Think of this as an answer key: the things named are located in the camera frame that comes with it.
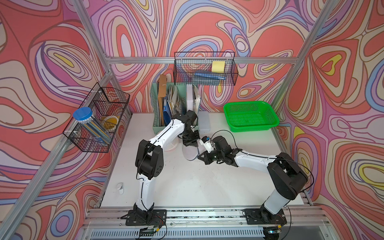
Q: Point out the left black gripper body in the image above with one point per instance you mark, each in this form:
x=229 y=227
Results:
x=190 y=137

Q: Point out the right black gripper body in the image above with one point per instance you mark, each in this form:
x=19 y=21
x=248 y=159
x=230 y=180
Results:
x=217 y=155

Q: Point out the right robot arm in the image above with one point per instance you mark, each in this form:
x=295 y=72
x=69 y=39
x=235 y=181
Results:
x=287 y=176

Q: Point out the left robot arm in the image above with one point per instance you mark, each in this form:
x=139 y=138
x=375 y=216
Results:
x=150 y=157

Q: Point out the blue folder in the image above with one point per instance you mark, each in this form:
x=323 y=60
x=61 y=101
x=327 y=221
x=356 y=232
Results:
x=167 y=113

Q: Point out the white binder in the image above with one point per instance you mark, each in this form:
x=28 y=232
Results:
x=190 y=97

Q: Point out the magazines in organizer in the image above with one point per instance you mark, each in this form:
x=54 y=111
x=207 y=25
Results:
x=175 y=102

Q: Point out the mint green file organizer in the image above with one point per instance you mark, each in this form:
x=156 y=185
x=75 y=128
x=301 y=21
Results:
x=182 y=95

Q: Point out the green plastic basket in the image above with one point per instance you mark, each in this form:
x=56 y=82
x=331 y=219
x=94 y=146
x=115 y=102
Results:
x=250 y=116

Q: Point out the brown cardboard folder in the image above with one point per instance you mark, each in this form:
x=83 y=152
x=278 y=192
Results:
x=162 y=90

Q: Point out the blue pen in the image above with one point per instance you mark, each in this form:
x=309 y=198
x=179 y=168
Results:
x=210 y=75

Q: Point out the yellow sticky note pad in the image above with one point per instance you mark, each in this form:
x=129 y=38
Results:
x=218 y=67

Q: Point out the yellow tape roll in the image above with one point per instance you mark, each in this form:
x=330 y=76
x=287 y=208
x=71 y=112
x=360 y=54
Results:
x=110 y=123

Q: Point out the small white object on table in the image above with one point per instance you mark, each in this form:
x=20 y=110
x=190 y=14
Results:
x=120 y=188

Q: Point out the jar with blue lid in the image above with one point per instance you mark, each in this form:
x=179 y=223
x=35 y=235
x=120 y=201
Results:
x=85 y=117

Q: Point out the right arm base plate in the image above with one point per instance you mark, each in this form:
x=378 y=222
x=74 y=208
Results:
x=264 y=217

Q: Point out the black wire basket on rail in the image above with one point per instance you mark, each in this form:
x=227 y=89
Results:
x=184 y=70

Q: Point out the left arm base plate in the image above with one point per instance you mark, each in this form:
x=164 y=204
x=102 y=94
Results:
x=142 y=218

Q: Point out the black wire basket left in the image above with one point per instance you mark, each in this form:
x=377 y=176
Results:
x=104 y=102

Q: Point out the aluminium frame rail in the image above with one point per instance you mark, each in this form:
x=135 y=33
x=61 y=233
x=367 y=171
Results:
x=170 y=60

